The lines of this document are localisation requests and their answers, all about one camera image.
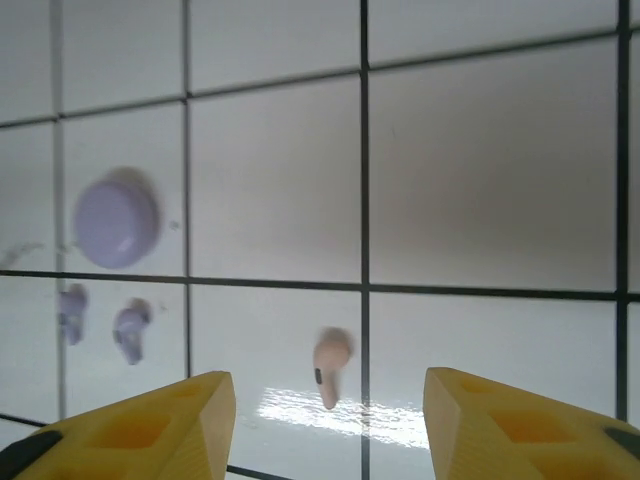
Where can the small grey screw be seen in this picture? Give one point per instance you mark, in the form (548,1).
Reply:
(131,325)
(72,307)

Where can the purple earbud charging case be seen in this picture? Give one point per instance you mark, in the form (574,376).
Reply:
(112,220)

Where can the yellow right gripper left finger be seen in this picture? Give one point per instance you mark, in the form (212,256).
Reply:
(200,440)

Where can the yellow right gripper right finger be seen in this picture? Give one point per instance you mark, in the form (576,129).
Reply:
(460,440)

